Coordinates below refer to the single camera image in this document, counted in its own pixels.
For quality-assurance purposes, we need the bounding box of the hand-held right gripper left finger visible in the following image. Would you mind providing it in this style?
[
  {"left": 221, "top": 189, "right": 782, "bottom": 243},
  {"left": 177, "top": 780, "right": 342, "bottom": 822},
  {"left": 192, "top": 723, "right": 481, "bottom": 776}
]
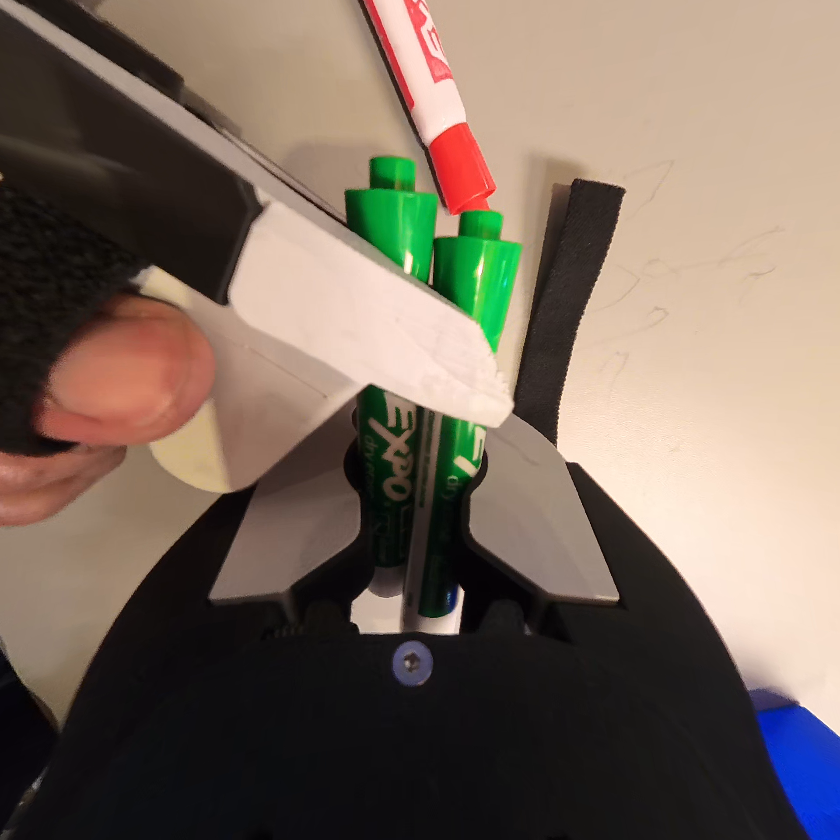
[{"left": 210, "top": 440, "right": 374, "bottom": 620}]

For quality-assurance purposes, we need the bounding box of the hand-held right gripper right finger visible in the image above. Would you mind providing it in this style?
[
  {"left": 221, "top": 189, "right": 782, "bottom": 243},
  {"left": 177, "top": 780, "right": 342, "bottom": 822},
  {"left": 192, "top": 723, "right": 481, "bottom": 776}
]
[{"left": 460, "top": 414, "right": 622, "bottom": 628}]

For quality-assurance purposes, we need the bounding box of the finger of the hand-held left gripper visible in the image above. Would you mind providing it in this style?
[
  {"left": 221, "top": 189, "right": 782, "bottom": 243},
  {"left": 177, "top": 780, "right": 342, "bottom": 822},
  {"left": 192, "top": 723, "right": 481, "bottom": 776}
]
[
  {"left": 0, "top": 0, "right": 515, "bottom": 429},
  {"left": 142, "top": 263, "right": 364, "bottom": 496}
]

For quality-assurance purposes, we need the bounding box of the green dry erase marker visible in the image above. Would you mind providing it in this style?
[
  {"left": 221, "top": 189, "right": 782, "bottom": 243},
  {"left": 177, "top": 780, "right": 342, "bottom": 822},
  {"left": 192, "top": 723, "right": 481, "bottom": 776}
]
[
  {"left": 343, "top": 154, "right": 442, "bottom": 602},
  {"left": 418, "top": 206, "right": 525, "bottom": 634}
]

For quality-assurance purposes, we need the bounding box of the thin black strap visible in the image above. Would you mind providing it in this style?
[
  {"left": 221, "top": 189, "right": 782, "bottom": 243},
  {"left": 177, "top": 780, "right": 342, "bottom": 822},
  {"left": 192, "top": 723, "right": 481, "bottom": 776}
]
[{"left": 508, "top": 179, "right": 627, "bottom": 455}]

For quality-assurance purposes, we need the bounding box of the red dry erase marker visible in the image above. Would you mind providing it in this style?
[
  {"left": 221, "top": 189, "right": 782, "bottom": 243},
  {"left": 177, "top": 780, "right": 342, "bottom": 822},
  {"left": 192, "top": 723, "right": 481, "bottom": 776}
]
[{"left": 360, "top": 0, "right": 501, "bottom": 217}]

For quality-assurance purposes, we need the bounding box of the blue plastic bin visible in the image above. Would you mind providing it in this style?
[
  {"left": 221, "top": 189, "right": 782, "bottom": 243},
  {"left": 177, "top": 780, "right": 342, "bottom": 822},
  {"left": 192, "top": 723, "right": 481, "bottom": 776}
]
[{"left": 746, "top": 688, "right": 840, "bottom": 840}]

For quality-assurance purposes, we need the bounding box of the person's left hand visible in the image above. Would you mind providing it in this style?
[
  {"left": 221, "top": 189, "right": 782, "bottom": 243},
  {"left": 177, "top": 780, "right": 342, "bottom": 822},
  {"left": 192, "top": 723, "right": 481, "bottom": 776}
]
[{"left": 0, "top": 294, "right": 219, "bottom": 529}]

